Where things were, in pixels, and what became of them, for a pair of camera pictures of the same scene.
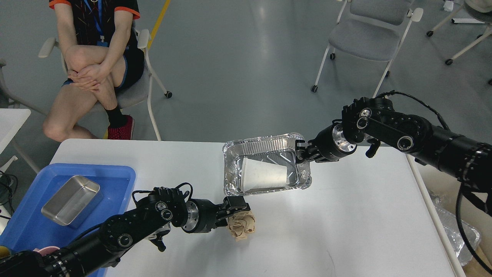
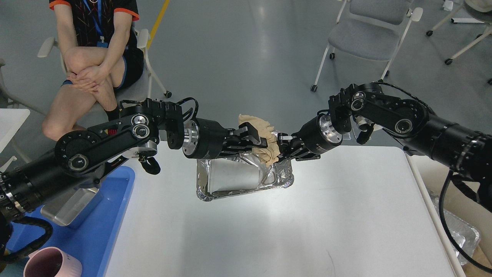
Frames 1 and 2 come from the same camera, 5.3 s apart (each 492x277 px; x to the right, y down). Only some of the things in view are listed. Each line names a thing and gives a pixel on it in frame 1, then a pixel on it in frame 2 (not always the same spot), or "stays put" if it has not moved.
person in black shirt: x=102 y=58 stays put
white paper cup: x=256 y=175 to x=225 y=175
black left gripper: x=203 y=216 to x=204 y=139
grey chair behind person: x=138 y=92 stays put
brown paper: x=240 y=224 to x=269 y=155
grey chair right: x=374 y=29 stays put
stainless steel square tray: x=72 y=203 stays put
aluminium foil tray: x=279 y=149 to x=278 y=174
